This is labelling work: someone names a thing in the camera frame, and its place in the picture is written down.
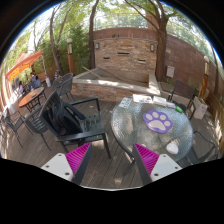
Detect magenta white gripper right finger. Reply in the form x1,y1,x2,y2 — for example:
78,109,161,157
133,143,181,185

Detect green small object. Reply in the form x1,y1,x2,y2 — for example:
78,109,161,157
175,106,183,113

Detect black chair far left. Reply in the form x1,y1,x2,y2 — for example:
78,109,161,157
3,109,23,140

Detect white box on table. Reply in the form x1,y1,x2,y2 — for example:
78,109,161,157
153,96,175,108

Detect stone brick fountain planter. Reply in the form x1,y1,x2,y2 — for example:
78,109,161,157
72,68,161,102

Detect black chair behind table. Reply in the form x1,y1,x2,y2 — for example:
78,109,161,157
167,80,196,119

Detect round wooden table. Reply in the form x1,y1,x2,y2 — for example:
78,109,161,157
19,87,46,112

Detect black mesh chair back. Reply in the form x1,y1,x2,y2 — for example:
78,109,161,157
52,73,73,96

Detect white papers on table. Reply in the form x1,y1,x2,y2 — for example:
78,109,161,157
133,94,152,103

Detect orange patio umbrella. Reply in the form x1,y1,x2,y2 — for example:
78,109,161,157
6,51,43,81

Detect black mesh chair left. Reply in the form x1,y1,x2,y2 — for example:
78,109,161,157
23,106,47,143

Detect white bin right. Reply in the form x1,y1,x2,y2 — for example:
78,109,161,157
194,97,208,119

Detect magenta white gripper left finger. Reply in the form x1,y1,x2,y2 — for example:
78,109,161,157
42,143,92,185

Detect black patio armchair near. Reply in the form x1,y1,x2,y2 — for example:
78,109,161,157
40,91,111,157

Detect white computer mouse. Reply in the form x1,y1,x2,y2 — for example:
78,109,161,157
166,143,179,154

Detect patterned booklet on table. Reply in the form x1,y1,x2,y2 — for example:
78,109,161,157
119,97,132,109

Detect purple paw mouse pad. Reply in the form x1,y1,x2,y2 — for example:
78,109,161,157
143,110,173,133

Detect round glass patio table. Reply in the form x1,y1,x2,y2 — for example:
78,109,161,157
111,97,193,165

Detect black mesh chair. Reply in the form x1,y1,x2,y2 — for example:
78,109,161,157
23,106,47,143
52,73,73,96

